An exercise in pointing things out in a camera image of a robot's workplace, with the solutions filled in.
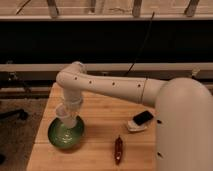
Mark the black cable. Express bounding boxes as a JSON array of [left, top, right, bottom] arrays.
[[123, 11, 156, 78]]

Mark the white square saucer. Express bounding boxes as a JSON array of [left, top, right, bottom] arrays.
[[127, 120, 147, 132]]

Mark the black office chair base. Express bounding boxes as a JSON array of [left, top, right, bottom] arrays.
[[0, 109, 29, 120]]

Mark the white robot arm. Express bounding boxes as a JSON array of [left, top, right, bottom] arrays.
[[56, 62, 213, 171]]

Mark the green ceramic bowl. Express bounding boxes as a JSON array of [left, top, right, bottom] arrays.
[[48, 116, 84, 149]]

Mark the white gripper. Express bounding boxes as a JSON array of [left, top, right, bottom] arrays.
[[56, 104, 79, 128]]

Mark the red chili pepper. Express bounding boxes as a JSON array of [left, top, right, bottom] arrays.
[[114, 137, 123, 164]]

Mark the black ceramic cup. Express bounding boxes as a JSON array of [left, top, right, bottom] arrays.
[[133, 111, 153, 125]]

